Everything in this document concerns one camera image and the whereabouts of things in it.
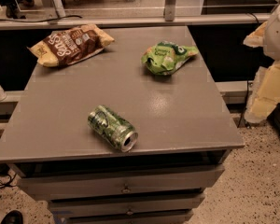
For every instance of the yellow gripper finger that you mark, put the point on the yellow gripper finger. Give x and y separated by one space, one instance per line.
255 39
265 94

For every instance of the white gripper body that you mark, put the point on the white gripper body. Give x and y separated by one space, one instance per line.
278 34

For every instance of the green soda can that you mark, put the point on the green soda can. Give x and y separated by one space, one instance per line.
117 131

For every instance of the green snack bag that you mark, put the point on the green snack bag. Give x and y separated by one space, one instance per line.
166 58

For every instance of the grey drawer cabinet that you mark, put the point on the grey drawer cabinet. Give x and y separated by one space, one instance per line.
107 142

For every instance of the top drawer knob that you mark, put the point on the top drawer knob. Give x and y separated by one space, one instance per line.
126 189

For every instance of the drawer knob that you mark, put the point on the drawer knob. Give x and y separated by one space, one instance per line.
126 189
129 212

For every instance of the brown chips bag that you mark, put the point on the brown chips bag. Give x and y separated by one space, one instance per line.
71 46

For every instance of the black shoe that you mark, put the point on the black shoe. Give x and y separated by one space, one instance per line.
13 217

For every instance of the metal frame post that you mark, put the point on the metal frame post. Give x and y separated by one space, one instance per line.
169 10

